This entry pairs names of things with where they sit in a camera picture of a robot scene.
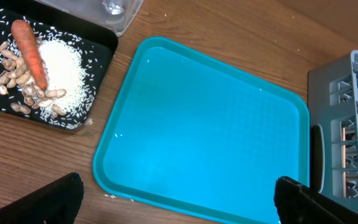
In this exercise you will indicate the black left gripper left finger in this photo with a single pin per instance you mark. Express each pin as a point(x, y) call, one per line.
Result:
point(57, 202)

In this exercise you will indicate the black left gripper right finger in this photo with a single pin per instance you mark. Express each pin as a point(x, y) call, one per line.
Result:
point(298, 204)

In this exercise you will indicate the peanut shells and rice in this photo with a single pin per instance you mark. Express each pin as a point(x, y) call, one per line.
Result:
point(72, 66)

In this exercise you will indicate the orange carrot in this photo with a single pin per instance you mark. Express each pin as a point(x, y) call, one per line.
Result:
point(25, 39)

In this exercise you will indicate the foil ball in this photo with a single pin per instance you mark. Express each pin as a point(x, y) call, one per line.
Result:
point(114, 7)

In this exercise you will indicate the grey dish rack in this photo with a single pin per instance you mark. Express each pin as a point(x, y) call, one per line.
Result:
point(333, 107)

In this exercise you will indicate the teal serving tray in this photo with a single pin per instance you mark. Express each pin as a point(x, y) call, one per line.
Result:
point(195, 135)

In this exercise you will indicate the black tray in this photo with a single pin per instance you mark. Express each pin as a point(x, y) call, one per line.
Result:
point(67, 22)

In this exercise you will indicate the clear plastic bin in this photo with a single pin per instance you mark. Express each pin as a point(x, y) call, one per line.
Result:
point(94, 11)

